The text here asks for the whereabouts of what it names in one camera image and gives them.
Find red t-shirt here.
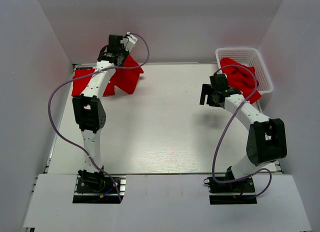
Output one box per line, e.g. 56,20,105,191
103,67,144,97
71,67,115,97

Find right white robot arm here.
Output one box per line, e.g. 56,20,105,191
199,73,287,192

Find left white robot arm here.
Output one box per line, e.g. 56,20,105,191
72,32,137,173

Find red t-shirts in basket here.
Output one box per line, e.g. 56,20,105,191
220,57,259,98

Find white plastic basket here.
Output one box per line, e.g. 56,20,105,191
215,47,274,95

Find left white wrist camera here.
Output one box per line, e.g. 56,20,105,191
123,32,138,53

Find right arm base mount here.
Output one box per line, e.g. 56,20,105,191
203,177,257,205

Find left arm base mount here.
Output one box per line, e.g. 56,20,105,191
72,175,121,204

